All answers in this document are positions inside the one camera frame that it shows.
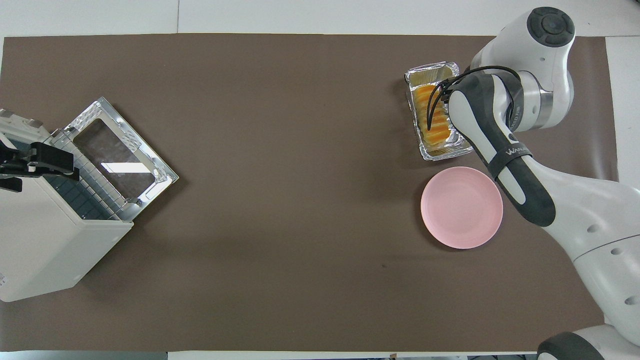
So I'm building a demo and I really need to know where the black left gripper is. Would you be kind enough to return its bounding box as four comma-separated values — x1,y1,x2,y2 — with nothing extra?
0,142,81,194

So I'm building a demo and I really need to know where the golden bread loaf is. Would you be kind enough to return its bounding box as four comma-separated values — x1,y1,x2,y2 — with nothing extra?
412,84,452,146

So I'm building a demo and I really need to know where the aluminium foil tray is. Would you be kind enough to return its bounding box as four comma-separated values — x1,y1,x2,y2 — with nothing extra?
404,61,473,162

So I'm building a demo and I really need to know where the metal oven rack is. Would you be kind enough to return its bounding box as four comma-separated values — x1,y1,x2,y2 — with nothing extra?
40,135,126,222

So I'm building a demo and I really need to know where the cream toaster oven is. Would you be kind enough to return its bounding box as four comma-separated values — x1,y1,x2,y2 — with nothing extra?
0,109,135,303

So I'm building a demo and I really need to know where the glass oven door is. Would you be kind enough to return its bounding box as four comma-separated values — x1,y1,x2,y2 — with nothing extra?
50,96,180,222

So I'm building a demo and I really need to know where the brown table mat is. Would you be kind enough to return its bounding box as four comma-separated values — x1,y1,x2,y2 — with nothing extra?
0,34,621,352

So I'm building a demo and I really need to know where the pink round plate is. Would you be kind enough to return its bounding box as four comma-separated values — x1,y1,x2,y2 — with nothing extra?
420,166,504,250

